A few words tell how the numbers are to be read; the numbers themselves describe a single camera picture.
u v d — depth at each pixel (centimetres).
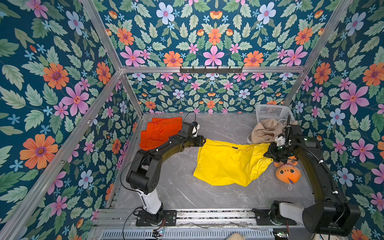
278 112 115
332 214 38
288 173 80
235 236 65
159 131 105
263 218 73
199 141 82
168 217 73
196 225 72
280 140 73
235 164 91
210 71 94
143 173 47
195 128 78
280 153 65
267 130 97
